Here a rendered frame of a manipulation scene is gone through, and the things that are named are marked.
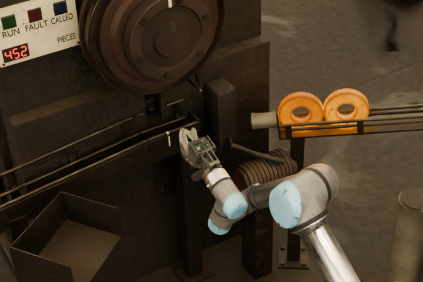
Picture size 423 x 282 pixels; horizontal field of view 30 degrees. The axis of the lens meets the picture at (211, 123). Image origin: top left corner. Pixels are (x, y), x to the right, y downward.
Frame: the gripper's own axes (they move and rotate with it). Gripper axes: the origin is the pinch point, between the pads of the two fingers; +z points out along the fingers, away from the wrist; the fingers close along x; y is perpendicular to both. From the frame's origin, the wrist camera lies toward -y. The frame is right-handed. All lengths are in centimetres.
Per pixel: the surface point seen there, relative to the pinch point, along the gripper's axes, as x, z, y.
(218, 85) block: -20.7, 12.3, 1.3
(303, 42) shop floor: -148, 103, -112
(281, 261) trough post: -36, -28, -68
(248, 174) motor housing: -21.5, -12.7, -19.7
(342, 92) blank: -54, -13, 9
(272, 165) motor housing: -31.1, -13.4, -19.5
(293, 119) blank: -40.2, -7.9, -4.4
